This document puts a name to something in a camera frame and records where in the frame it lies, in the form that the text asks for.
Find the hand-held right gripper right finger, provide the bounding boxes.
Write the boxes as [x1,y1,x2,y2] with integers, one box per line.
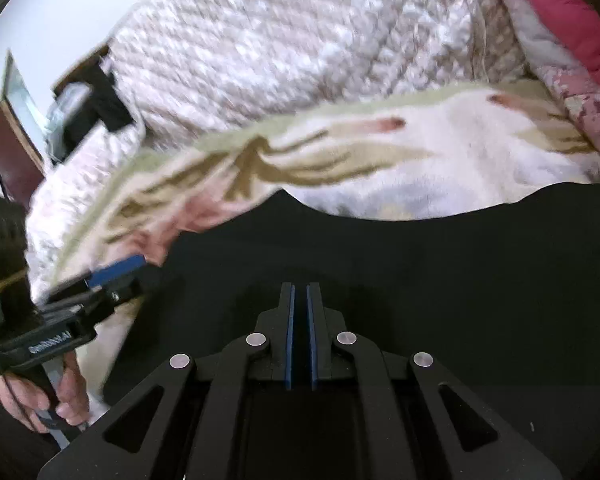
[306,282,563,480]

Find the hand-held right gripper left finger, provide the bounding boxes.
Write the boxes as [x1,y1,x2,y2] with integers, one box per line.
[37,282,297,480]

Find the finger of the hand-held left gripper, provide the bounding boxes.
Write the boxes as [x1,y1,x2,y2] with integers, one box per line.
[44,254,149,306]
[100,266,163,309]

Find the black pants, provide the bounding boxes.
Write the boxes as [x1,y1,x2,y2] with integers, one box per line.
[101,183,600,480]

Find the person's left hand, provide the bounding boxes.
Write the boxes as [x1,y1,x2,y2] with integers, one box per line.
[0,350,92,435]

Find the brown wooden headboard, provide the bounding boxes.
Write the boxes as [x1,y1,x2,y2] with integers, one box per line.
[0,51,47,198]

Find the light blue cloth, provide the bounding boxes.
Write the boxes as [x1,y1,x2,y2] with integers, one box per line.
[44,84,91,161]

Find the dark clothes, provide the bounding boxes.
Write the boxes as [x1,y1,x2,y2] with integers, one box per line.
[54,66,134,163]

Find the white printed fleece blanket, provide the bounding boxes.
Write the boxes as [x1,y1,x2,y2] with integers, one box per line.
[27,81,600,403]

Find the quilted leaf-print bedspread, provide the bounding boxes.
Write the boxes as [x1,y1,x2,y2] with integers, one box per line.
[26,0,538,283]

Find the pink floral comforter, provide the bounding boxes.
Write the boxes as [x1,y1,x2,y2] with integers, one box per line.
[487,0,600,183]

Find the pink cloth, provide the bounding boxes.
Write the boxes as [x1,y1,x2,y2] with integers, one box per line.
[526,0,600,85]

